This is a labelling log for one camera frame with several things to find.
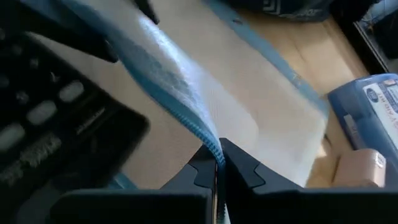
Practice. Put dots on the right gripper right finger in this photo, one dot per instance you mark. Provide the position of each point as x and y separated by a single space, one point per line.
295 207

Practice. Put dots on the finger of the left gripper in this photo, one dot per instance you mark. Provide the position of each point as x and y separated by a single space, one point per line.
147 11
62 28

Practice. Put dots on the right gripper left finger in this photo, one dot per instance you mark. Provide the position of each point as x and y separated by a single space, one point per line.
140 207

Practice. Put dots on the small tan box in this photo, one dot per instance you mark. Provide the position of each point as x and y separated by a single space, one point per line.
357 168

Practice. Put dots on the white mesh zip pouch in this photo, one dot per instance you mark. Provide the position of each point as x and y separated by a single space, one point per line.
264 130

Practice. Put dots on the black calculator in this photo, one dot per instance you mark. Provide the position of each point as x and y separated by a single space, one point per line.
62 124

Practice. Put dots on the blue first aid kit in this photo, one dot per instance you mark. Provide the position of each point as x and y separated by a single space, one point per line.
367 124

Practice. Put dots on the navy blue backpack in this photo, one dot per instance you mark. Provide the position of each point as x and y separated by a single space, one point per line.
295 9

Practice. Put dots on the black aluminium table frame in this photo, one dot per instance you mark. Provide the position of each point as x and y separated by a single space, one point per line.
363 49

